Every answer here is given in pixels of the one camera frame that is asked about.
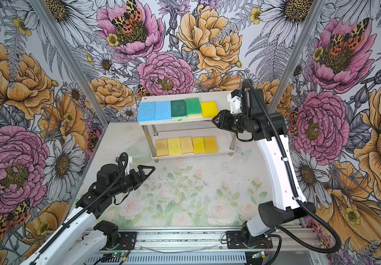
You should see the pale yellow porous sponge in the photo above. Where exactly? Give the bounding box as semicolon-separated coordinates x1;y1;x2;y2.
167;138;182;156

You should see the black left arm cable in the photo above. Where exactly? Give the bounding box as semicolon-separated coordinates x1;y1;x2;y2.
31;152;129;262

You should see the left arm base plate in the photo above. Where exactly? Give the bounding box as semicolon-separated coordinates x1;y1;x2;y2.
107;231;137;251

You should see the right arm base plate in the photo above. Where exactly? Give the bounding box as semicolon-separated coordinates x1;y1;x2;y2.
225;230;273;250

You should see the black corrugated right cable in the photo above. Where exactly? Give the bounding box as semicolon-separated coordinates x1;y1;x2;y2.
241;78;342;265

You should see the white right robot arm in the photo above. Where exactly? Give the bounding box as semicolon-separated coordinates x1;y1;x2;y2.
212;89;316;247

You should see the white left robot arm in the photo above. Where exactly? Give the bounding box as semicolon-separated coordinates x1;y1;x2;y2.
23;163;155;265

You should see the light blue sponge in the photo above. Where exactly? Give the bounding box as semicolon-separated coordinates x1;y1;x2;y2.
154;101;172;121

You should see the tan beige sponge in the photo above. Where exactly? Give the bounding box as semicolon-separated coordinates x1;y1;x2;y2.
156;139;169;157

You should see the aluminium front rail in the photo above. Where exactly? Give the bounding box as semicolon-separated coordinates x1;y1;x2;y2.
37;226;322;254

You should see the small blue sponge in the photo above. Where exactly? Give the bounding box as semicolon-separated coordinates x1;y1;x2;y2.
137;102;155;123

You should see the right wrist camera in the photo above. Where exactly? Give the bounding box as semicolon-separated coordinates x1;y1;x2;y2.
227;89;242;114

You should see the green circuit board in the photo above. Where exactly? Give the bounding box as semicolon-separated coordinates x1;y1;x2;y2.
102;252;127;259

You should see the bright yellow sponge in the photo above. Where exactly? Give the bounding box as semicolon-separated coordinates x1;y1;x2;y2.
200;101;219;118

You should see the dark green sponge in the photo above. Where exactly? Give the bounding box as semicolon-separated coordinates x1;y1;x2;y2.
171;99;188;120

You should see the yellow sponge green underside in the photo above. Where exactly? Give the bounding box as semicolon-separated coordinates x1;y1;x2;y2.
192;136;206;154

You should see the white vented cable duct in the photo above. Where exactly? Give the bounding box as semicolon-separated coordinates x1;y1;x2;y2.
98;252;247;265

